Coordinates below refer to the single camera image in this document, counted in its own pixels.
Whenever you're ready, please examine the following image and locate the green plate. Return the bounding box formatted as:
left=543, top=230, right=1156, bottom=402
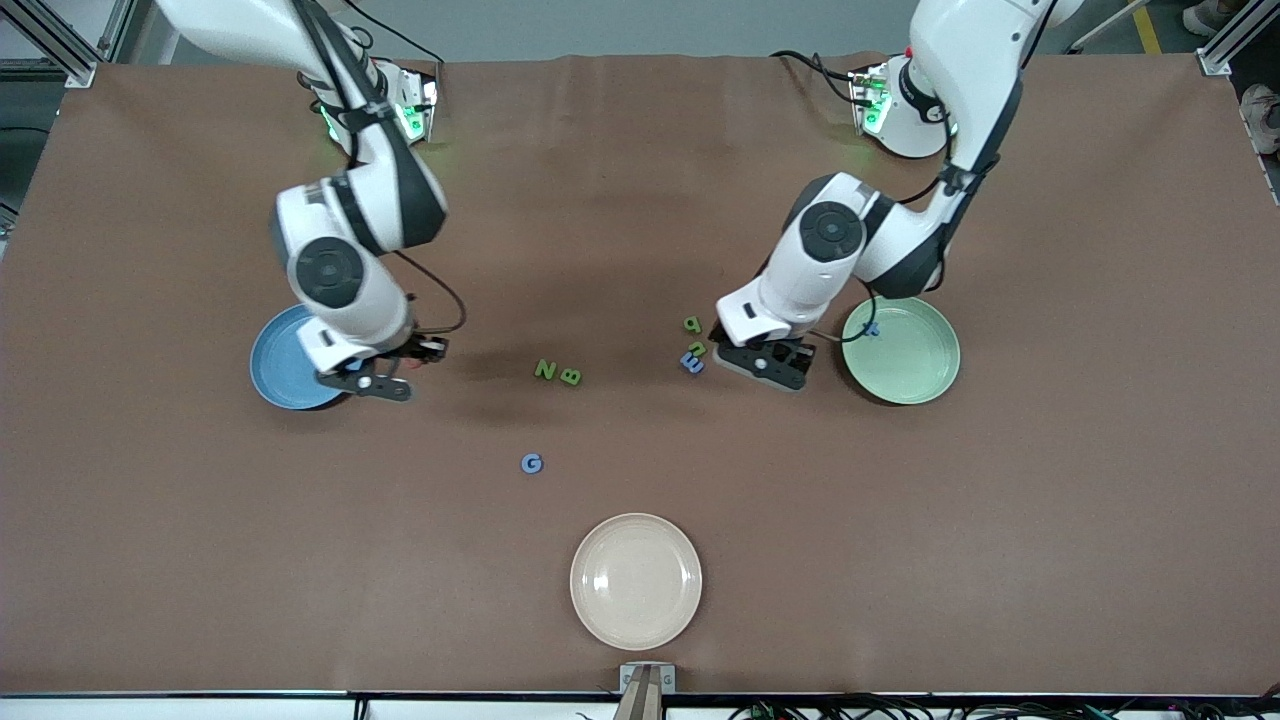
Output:
left=841, top=293, right=961, bottom=406

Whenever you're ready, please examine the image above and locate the blue plate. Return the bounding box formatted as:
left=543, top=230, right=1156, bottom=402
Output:
left=249, top=303, right=347, bottom=411

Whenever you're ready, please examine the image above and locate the beige plate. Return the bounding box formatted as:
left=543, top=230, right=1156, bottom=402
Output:
left=569, top=513, right=703, bottom=652

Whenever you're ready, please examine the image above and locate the light sneaker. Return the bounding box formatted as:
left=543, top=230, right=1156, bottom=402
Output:
left=1240, top=83, right=1280, bottom=156
left=1183, top=0, right=1249, bottom=37

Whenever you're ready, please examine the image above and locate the black left arm base cable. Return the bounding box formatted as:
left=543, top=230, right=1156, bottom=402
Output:
left=770, top=50, right=863, bottom=106

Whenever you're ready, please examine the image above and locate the black arm base cable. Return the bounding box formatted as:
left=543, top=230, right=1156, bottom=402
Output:
left=770, top=50, right=863, bottom=106
left=345, top=0, right=443, bottom=91

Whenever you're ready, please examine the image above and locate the black right arm base cable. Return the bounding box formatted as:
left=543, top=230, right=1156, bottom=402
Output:
left=345, top=0, right=443, bottom=91

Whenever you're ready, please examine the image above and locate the grey mounting bracket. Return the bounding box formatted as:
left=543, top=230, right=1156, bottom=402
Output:
left=619, top=663, right=677, bottom=695

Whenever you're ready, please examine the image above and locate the brown angled post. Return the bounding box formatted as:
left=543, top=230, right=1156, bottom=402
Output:
left=612, top=665, right=664, bottom=720

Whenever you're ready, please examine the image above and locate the black cable bundle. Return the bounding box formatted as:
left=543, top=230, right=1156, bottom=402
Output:
left=728, top=695, right=1280, bottom=720

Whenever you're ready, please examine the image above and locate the aluminium frame profile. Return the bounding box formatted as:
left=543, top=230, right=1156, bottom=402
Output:
left=98, top=0, right=137, bottom=59
left=0, top=0, right=101, bottom=89
left=1197, top=0, right=1280, bottom=77

